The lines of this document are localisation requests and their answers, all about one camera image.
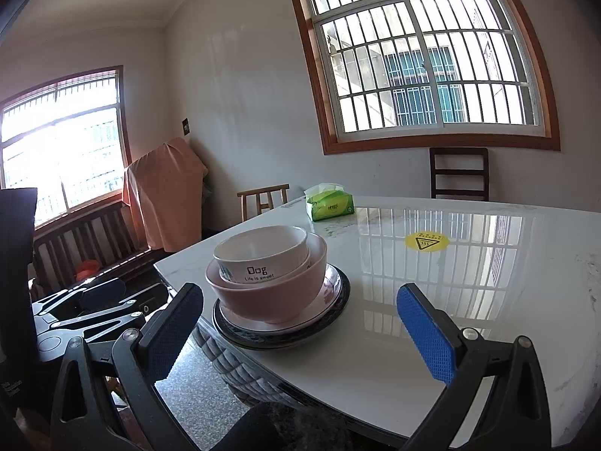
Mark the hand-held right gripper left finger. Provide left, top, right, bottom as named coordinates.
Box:
left=51, top=282, right=205, bottom=451

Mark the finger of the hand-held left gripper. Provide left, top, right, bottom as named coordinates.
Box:
left=30, top=277, right=127, bottom=322
left=35, top=284, right=171, bottom=341

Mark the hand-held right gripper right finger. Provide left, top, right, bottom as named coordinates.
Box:
left=397, top=283, right=551, bottom=451

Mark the pink bowl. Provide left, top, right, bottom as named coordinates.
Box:
left=205, top=232, right=328, bottom=325

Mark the white floral plate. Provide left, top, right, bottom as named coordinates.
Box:
left=217, top=263, right=342, bottom=336

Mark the white bowl blue cartoon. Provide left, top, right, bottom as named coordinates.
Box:
left=213, top=224, right=311, bottom=283

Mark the dark wooden bench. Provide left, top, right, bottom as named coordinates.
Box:
left=33, top=200, right=156, bottom=292

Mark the yellow round sticker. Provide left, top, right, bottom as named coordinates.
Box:
left=405, top=231, right=449, bottom=254

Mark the small barred window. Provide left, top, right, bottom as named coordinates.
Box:
left=0, top=66, right=133, bottom=231

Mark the green tissue pack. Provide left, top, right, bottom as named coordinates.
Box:
left=304, top=183, right=356, bottom=222

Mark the dark wooden chair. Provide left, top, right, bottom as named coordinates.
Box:
left=429, top=147, right=490, bottom=202

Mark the light wooden chair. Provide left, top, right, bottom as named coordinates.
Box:
left=237, top=184, right=290, bottom=221

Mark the large barred window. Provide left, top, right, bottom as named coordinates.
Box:
left=286, top=0, right=562, bottom=155

